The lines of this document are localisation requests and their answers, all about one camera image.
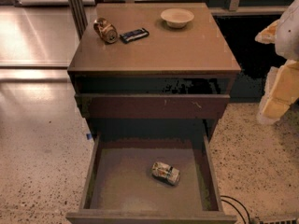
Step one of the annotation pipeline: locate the white ceramic bowl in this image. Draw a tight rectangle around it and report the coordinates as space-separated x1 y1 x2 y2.
161 8 194 29

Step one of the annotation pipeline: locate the brown wooden drawer cabinet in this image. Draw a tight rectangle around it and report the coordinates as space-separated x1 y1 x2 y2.
68 3 240 133

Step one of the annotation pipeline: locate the brown soda can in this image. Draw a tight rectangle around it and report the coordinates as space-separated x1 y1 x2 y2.
93 18 118 44

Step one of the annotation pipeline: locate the black floor cable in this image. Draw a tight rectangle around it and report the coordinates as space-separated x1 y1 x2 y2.
220 195 252 224

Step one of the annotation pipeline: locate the dark blue snack bar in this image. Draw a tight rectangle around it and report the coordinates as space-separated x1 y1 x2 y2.
120 28 150 44

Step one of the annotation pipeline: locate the closed top drawer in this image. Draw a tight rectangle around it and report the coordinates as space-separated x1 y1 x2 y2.
75 93 230 119

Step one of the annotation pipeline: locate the grey power strip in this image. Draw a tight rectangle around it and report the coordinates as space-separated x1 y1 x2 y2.
251 216 299 224

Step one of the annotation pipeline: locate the crushed 7up can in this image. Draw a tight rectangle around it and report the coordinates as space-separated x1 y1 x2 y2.
151 161 180 186

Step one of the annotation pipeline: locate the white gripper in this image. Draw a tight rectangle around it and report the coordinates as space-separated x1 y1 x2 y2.
255 20 299 125

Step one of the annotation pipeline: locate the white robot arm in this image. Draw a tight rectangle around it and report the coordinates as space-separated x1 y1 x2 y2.
255 0 299 125

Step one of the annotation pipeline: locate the blue tape piece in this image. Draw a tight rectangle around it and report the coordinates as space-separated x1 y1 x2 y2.
86 133 93 140

